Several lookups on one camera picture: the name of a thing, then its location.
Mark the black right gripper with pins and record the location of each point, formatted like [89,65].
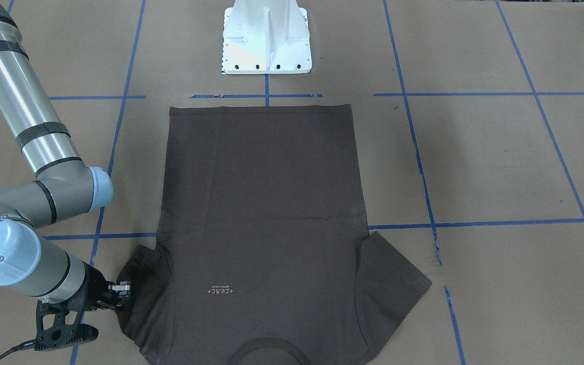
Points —
[90,287]

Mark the dark brown t-shirt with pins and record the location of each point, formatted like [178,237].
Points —
[263,253]

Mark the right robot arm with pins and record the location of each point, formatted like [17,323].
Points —
[64,187]

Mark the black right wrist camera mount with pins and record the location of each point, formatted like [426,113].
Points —
[60,325]

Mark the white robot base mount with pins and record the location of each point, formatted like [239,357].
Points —
[266,37]

